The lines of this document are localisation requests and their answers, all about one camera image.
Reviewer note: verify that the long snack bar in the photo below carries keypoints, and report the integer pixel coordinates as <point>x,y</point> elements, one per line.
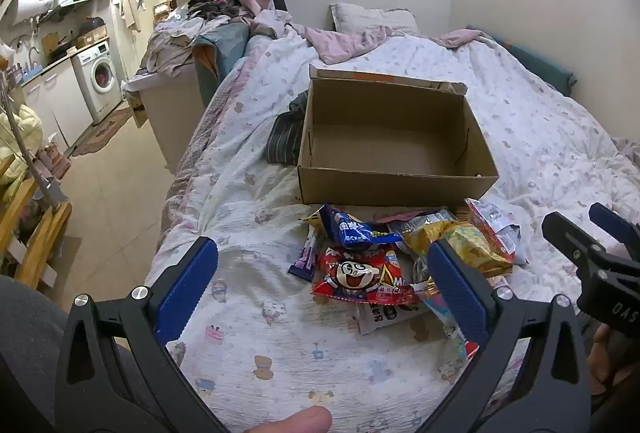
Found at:
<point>305,260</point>

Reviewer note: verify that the dark striped cloth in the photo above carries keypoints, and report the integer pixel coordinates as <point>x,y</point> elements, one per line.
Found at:
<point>285,138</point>

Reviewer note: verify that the yellow snack packet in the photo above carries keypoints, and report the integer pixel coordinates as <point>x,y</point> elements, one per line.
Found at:
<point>475,243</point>

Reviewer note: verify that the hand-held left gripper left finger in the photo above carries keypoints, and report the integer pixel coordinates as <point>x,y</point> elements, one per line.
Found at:
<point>187,285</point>

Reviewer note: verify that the small colourful snack packet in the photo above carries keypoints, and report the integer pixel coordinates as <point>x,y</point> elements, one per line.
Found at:
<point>440,313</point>

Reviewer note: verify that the wooden rack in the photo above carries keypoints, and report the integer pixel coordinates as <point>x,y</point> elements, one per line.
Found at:
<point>45,233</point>

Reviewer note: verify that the pale yellow cloth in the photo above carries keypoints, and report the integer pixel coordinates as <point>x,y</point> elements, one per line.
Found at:
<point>25,128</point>

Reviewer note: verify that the teal cushion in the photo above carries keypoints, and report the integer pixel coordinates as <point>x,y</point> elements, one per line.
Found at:
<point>545,65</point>

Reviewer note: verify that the large white snack packet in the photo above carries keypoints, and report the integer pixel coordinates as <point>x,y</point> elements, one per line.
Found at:
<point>385,315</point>

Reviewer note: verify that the pale pillow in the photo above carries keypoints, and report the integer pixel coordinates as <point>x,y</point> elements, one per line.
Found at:
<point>370,18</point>

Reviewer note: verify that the pile of clothes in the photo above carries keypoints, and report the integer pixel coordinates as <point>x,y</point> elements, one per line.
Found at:
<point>215,5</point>

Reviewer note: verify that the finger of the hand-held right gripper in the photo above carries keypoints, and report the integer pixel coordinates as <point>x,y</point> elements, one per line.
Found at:
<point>570,238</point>
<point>612,223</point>

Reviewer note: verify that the white printed duvet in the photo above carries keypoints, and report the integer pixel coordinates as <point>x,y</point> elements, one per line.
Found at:
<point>260,343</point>

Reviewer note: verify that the white kitchen cabinet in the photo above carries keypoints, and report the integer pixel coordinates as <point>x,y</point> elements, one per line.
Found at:
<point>60,103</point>

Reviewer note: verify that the hanging white towel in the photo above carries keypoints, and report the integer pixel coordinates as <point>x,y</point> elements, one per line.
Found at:
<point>131,5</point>

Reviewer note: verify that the white washing machine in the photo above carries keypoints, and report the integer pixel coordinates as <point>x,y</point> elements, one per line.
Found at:
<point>97,78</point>

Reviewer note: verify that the blue snack packet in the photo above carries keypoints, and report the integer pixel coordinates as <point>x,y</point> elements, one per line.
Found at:
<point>350,228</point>

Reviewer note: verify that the red cartoon face snack packet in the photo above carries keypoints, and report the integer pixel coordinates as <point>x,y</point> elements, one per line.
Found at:
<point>360,278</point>

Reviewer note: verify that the pink snack packet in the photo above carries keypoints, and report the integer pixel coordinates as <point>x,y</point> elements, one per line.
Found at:
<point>395,216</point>

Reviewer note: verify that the brown cardboard box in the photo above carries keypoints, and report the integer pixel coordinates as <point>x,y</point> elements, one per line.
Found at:
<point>390,185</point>

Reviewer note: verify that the white red snack packet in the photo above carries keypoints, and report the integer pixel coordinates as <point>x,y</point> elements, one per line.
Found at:
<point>492,223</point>

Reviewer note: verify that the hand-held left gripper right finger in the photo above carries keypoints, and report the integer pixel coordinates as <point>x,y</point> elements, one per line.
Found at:
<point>457,295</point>

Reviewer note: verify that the white water heater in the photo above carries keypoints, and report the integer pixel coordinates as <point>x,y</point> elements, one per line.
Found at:
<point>32,3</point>

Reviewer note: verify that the person's right hand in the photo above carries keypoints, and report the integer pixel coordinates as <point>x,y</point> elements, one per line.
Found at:
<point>602,355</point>

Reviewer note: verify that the crumpled light cloth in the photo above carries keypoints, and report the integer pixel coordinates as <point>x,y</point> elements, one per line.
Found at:
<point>170,43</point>

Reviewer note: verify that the pink blanket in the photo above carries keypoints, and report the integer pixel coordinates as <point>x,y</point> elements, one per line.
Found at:
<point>340,45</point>

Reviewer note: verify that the teal cloth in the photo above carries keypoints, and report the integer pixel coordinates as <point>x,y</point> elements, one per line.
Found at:
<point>220,53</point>

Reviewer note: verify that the silver snack packet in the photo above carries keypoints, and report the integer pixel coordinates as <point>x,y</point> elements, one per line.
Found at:
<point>415,223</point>

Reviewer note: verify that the patterned rug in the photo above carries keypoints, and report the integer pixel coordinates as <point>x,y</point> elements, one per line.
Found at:
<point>100,133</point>

